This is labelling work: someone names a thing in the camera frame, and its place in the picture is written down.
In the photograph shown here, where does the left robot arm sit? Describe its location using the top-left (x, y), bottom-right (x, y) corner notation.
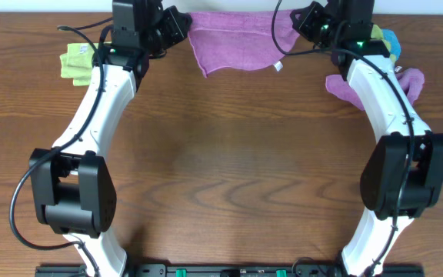
top-left (27, 1), bottom-right (192, 276)

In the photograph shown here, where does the folded green cloth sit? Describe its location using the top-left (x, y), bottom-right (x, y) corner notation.
top-left (60, 43), bottom-right (94, 86)

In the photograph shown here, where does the olive green crumpled cloth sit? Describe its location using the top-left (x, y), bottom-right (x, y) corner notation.
top-left (371, 25), bottom-right (396, 63)

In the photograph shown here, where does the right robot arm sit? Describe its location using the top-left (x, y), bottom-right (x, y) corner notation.
top-left (290, 1), bottom-right (443, 276)

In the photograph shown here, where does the purple microfiber cloth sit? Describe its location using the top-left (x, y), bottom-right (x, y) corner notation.
top-left (188, 10), bottom-right (298, 77)

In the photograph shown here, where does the right black cable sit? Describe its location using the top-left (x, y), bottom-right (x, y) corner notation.
top-left (270, 0), bottom-right (417, 277)

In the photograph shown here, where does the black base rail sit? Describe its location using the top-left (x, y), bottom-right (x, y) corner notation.
top-left (35, 264), bottom-right (425, 277)

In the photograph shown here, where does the blue cloth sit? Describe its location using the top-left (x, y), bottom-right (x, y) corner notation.
top-left (382, 29), bottom-right (401, 61)

